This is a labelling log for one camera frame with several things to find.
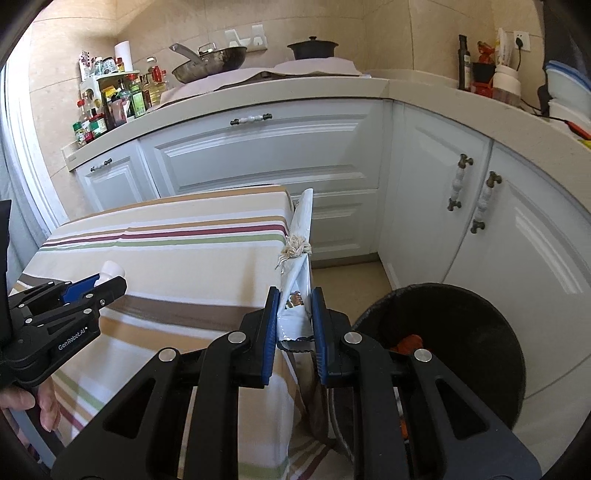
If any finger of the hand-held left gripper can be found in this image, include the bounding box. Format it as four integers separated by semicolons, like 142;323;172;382
9;273;105;308
28;275;127;324

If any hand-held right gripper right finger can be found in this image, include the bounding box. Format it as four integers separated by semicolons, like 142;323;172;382
311;286;543;480

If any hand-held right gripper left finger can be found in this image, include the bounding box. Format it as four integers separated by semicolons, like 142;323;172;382
52;286;280;480

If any small white bottle red cap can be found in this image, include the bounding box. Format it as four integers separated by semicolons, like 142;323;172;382
95;261;125;284

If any silver wrapper with string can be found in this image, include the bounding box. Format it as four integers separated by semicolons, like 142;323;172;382
276;187;319;354

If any black trash bin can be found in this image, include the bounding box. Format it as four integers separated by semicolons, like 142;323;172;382
330;282;527;462

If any person's left hand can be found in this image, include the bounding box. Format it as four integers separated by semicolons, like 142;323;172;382
0;381;61;432

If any grey curtain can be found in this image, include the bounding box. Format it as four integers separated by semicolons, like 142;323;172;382
0;60;61;287

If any group of condiment bottles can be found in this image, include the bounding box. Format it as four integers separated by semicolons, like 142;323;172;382
71;48;169;148

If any white kitchen cabinet unit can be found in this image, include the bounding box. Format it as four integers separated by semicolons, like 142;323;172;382
62;76;591;462

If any white spice rack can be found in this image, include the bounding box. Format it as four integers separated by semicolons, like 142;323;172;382
79;69;140;100

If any paper towel roll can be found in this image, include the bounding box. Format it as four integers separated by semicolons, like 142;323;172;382
114;40;132;73

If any steel wok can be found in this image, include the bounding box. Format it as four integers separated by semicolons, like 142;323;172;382
168;42;249;85

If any pale stove cover cloth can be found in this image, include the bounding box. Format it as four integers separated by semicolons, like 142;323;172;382
159;56;372;104

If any black lidded pot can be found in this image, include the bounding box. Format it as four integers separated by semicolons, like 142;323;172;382
287;36;339;61

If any dark olive oil bottle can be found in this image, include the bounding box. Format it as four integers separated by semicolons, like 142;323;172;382
457;34;472;92

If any white utensil canister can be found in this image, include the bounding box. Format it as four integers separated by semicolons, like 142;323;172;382
493;28;522;104

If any stack of white containers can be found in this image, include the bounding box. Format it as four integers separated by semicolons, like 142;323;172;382
545;60;591;127

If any dark hanging cloth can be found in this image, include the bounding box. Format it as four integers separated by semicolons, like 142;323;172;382
538;0;591;75

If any white wall hook rack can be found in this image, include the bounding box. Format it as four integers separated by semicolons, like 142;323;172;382
224;25;269;49

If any black power cable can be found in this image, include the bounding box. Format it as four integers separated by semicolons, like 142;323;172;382
517;46;555;118

